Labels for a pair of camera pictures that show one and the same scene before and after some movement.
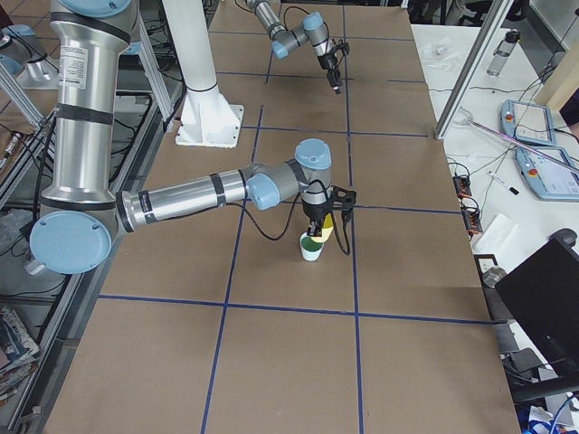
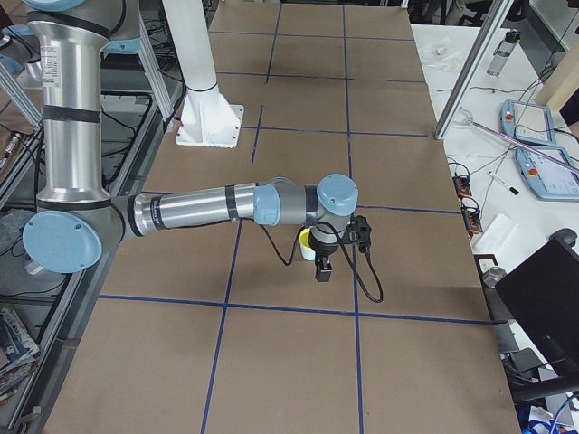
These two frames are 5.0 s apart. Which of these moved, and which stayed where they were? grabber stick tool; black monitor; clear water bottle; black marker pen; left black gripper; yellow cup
Moved: left black gripper; yellow cup
Stayed: grabber stick tool; black marker pen; clear water bottle; black monitor
